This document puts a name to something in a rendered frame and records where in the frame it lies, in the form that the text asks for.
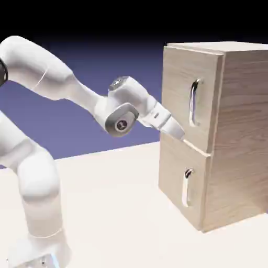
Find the small light wood door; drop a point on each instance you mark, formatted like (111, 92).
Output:
(175, 180)

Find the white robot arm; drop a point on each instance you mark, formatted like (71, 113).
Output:
(37, 69)

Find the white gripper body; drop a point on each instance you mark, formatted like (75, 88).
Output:
(173, 126)

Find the light wood cabinet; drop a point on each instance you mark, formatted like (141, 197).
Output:
(238, 129)

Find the large light wood door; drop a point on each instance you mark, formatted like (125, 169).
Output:
(178, 88)

